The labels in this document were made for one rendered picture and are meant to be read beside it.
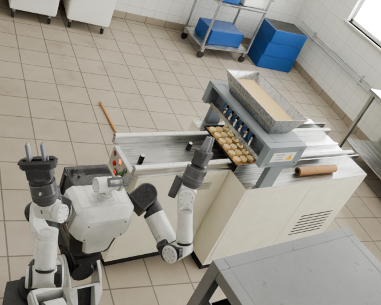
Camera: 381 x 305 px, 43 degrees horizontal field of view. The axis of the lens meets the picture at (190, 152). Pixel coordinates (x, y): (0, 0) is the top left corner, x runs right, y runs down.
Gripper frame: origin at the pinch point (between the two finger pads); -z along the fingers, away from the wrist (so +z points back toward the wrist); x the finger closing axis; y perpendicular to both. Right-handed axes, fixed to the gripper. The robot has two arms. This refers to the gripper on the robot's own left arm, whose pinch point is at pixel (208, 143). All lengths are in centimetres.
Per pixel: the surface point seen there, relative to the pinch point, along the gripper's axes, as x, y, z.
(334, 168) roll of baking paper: -181, -48, 1
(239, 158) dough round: -117, 7, 16
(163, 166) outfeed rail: -72, 38, 33
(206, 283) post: 88, -35, 16
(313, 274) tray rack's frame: 75, -55, 7
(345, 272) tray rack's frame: 67, -62, 5
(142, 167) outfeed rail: -60, 45, 37
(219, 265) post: 90, -36, 10
